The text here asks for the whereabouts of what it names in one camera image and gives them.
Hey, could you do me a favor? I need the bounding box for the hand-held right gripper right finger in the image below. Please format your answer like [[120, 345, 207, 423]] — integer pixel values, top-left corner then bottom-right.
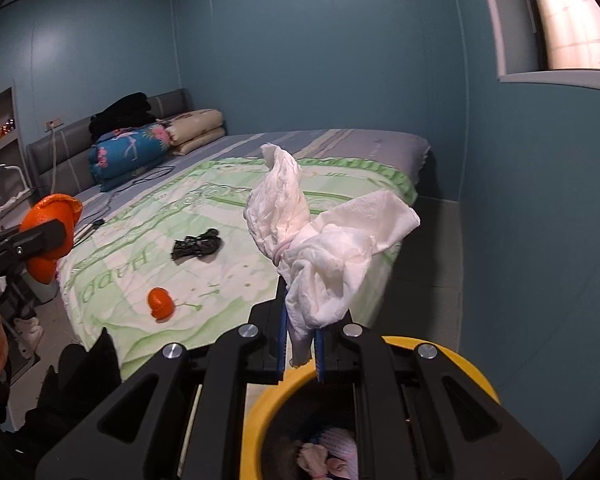
[[314, 310, 563, 480]]

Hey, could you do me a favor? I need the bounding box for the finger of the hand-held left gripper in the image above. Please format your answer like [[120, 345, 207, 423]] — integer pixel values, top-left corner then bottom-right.
[[0, 219, 67, 283]]

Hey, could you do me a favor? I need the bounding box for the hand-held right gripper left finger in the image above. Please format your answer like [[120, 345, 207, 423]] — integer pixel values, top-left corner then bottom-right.
[[35, 280, 288, 480]]

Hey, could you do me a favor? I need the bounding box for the orange peel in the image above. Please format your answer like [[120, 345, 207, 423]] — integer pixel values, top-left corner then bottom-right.
[[147, 287, 175, 321], [19, 193, 83, 285]]

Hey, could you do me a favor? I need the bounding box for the yellow trash bin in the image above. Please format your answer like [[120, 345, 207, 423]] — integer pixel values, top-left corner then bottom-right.
[[240, 335, 501, 480]]

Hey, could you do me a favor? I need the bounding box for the white tissue bundle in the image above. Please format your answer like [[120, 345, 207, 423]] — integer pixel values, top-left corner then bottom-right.
[[243, 142, 421, 368]]

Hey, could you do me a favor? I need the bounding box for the grey padded headboard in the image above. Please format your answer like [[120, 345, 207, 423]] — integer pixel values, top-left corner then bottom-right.
[[26, 88, 188, 206]]

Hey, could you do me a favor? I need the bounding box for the white shoe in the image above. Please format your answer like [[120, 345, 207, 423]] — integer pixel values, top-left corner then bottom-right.
[[12, 317, 45, 358]]

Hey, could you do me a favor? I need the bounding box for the blue floral quilt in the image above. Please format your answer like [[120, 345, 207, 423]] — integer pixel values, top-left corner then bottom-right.
[[90, 122, 173, 193]]

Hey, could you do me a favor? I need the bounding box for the small black plastic wrapper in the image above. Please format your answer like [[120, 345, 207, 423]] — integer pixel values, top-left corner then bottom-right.
[[171, 228, 223, 262]]

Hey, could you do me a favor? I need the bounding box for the black clothing pile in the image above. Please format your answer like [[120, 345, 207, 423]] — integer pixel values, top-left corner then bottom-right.
[[89, 92, 153, 141]]

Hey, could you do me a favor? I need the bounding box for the green printed blanket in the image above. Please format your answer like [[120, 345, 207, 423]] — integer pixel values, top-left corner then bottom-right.
[[57, 156, 418, 381]]

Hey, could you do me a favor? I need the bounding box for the beige folded quilt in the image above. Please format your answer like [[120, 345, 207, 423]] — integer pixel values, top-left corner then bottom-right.
[[165, 108, 227, 156]]

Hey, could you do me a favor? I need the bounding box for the bed with striped sheet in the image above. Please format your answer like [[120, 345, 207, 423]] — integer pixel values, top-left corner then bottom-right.
[[55, 129, 431, 381]]

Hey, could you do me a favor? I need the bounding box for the white wall shelf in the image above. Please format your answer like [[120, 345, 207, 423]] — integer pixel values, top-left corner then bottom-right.
[[0, 86, 31, 221]]

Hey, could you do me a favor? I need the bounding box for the black charger cable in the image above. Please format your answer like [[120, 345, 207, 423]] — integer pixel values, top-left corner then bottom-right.
[[72, 162, 176, 241]]

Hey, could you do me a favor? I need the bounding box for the window with grey frame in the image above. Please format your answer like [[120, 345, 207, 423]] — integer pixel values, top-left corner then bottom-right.
[[472, 0, 600, 83]]

